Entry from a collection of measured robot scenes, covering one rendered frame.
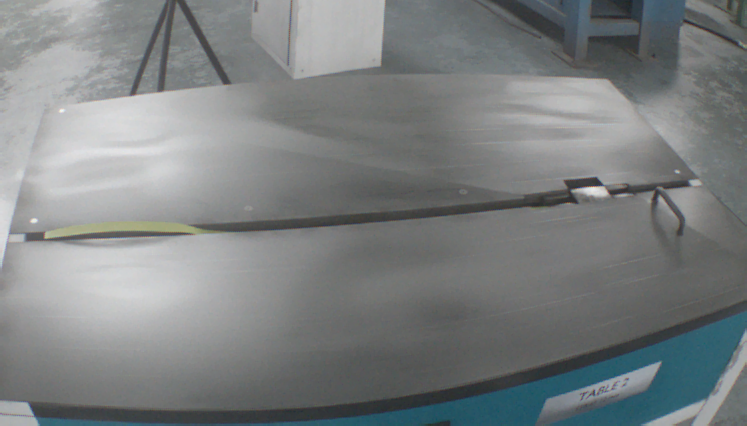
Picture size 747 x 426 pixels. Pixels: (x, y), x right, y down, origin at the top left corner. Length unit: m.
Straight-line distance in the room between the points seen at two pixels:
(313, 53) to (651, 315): 2.22
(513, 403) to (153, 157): 0.49
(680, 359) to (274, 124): 0.58
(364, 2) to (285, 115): 1.86
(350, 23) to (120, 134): 1.93
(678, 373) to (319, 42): 2.20
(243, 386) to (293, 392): 0.04
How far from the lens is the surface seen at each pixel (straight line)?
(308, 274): 0.70
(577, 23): 3.29
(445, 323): 0.66
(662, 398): 0.85
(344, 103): 0.98
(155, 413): 0.58
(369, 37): 2.85
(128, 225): 0.75
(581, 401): 0.73
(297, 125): 0.93
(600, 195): 0.88
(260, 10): 3.04
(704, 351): 0.83
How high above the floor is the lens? 1.17
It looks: 32 degrees down
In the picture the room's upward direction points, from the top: 4 degrees clockwise
